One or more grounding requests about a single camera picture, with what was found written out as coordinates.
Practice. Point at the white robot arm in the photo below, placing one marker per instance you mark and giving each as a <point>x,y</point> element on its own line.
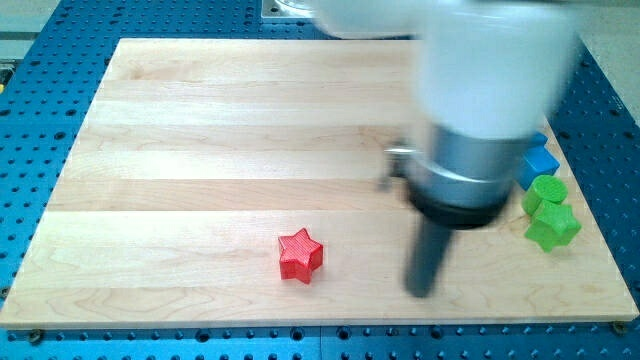
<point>486,72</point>

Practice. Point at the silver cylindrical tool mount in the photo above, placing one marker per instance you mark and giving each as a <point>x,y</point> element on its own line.
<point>455,180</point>

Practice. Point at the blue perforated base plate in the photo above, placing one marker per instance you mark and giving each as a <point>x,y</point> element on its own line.
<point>70,46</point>

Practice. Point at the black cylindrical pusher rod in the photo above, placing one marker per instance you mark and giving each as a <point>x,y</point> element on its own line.
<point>426,257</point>

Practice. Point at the red star block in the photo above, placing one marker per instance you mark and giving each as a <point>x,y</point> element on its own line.
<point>300,256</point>

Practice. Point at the blue cube block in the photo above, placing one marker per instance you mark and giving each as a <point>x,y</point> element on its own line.
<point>536,161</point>

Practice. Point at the green star block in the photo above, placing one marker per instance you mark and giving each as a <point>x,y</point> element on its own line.
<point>552,225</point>

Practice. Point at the wooden board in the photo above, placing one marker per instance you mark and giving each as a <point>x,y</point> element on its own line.
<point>196,155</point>

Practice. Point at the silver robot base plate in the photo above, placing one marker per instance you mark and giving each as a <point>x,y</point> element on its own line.
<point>286,9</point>

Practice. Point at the green cylinder block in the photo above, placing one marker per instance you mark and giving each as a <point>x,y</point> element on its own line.
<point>543,188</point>

